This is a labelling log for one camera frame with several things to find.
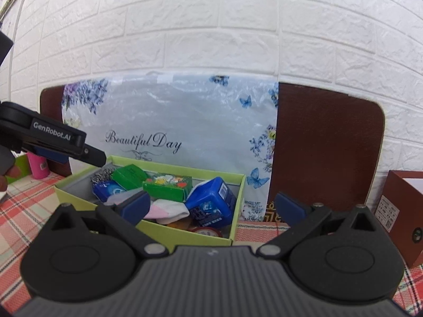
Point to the blue square box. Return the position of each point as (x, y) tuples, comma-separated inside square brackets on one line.
[(211, 204)]

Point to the blue medicine box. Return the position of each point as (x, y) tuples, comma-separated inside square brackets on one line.
[(103, 190)]

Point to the person left hand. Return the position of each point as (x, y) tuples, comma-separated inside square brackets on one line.
[(8, 168)]

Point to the brown cardboard box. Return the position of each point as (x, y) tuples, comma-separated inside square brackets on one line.
[(400, 213)]

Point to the plaid bed sheet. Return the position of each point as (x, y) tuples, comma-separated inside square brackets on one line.
[(30, 202)]

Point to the red tape roll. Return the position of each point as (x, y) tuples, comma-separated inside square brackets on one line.
[(207, 231)]

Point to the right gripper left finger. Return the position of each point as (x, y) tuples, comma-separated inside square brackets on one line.
[(121, 219)]

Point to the steel wool scrubber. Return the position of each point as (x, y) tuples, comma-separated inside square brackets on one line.
[(102, 175)]

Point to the brown wooden headboard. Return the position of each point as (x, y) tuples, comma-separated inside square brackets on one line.
[(327, 144)]

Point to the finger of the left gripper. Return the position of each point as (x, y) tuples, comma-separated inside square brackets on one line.
[(93, 156), (50, 155)]

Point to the green patterned small box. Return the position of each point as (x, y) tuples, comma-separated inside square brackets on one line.
[(168, 187)]

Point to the light green cardboard box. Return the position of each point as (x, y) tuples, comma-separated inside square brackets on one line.
[(77, 190)]

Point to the plain green small box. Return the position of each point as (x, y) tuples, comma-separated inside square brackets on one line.
[(129, 177)]

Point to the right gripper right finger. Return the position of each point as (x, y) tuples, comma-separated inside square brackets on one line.
[(304, 221)]

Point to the floral plastic bag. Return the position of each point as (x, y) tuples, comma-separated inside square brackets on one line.
[(221, 123)]

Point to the pink thermos bottle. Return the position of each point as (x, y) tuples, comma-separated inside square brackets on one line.
[(38, 165)]

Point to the gold small box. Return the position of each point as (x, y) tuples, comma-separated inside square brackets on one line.
[(182, 224)]

